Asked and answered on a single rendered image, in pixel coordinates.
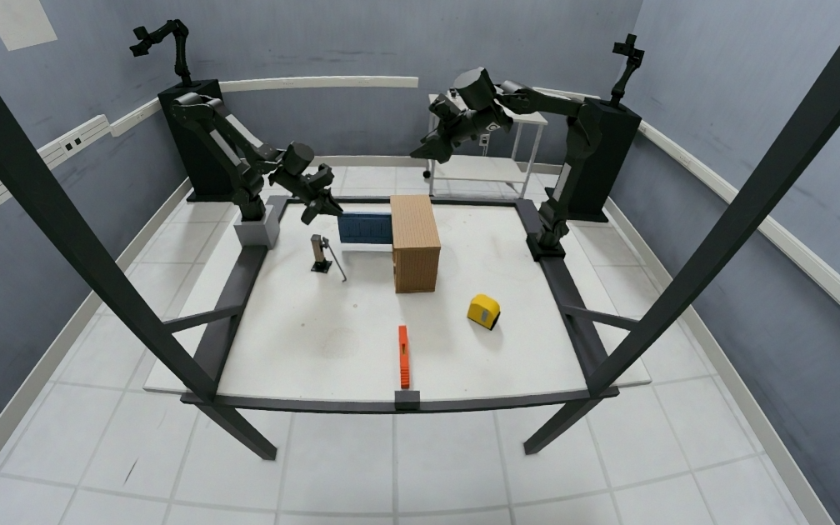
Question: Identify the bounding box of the yellow tape measure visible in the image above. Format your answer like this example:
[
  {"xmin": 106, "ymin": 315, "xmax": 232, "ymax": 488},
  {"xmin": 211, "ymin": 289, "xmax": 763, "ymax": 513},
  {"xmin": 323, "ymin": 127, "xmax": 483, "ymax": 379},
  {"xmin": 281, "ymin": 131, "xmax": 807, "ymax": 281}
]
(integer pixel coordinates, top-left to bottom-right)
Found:
[{"xmin": 467, "ymin": 294, "xmax": 501, "ymax": 331}]

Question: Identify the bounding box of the orange spirit level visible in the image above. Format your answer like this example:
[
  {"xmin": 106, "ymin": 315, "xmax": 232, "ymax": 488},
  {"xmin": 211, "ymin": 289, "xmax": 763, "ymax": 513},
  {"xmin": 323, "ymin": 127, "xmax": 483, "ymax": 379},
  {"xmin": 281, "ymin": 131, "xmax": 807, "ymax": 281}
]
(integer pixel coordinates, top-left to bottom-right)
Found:
[{"xmin": 398, "ymin": 326, "xmax": 409, "ymax": 389}]

